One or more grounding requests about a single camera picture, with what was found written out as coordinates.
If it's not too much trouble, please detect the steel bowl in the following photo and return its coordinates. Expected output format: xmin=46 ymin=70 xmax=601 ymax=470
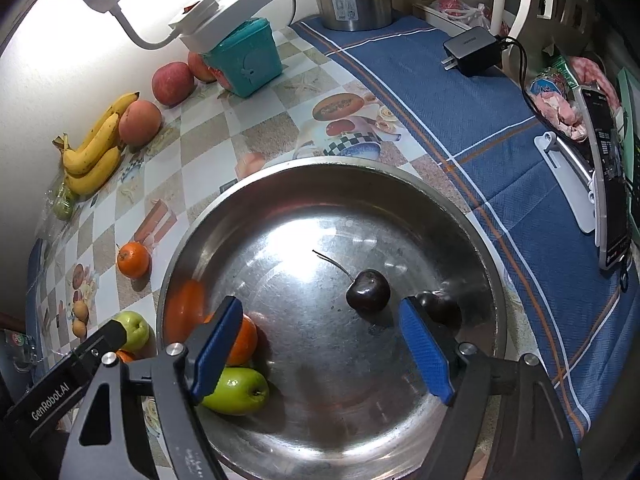
xmin=156 ymin=157 xmax=506 ymax=479

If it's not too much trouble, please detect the pink plastic bag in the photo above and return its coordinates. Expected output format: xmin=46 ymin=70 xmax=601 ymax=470
xmin=528 ymin=54 xmax=622 ymax=143

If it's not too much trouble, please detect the red apple left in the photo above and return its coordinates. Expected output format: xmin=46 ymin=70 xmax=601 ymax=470
xmin=118 ymin=100 xmax=162 ymax=148

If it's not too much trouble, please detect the green mango-shaped fruit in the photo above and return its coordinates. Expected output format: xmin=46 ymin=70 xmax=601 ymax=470
xmin=114 ymin=311 xmax=150 ymax=353

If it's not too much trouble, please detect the dark cherry with stem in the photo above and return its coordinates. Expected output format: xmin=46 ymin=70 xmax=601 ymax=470
xmin=312 ymin=249 xmax=392 ymax=314

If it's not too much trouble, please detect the clear bag of green fruit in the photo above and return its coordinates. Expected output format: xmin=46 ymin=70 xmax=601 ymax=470
xmin=40 ymin=179 xmax=78 ymax=230

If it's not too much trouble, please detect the large orange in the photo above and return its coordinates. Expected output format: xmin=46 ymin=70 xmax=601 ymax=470
xmin=226 ymin=314 xmax=258 ymax=366

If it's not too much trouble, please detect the red apple right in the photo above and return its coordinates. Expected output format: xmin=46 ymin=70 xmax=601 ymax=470
xmin=186 ymin=52 xmax=217 ymax=84

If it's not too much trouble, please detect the red apple middle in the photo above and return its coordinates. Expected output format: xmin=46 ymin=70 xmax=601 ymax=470
xmin=151 ymin=62 xmax=195 ymax=107

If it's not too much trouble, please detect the white chair frame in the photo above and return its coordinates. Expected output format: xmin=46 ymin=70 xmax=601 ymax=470
xmin=492 ymin=0 xmax=594 ymax=53

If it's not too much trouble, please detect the black power adapter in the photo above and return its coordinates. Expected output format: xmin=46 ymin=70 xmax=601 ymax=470
xmin=440 ymin=26 xmax=506 ymax=77

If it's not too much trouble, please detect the glass mug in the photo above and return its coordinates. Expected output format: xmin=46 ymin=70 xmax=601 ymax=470
xmin=1 ymin=330 xmax=38 ymax=374

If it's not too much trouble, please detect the yellow banana bunch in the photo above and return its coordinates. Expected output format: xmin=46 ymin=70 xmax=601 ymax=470
xmin=52 ymin=92 xmax=140 ymax=196

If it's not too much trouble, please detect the smartphone on stand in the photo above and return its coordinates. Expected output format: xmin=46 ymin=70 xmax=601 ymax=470
xmin=574 ymin=86 xmax=631 ymax=270

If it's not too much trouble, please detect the green apple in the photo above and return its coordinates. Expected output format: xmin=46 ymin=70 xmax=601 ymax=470
xmin=201 ymin=367 xmax=270 ymax=416

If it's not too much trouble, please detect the teal plastic box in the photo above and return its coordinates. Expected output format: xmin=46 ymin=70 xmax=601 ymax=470
xmin=202 ymin=18 xmax=283 ymax=98

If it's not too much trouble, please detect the red apple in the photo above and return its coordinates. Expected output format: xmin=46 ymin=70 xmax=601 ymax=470
xmin=118 ymin=100 xmax=162 ymax=148
xmin=186 ymin=52 xmax=217 ymax=84
xmin=151 ymin=62 xmax=195 ymax=107

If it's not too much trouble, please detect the small orange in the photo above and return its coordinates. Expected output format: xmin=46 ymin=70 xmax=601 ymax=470
xmin=116 ymin=240 xmax=151 ymax=280

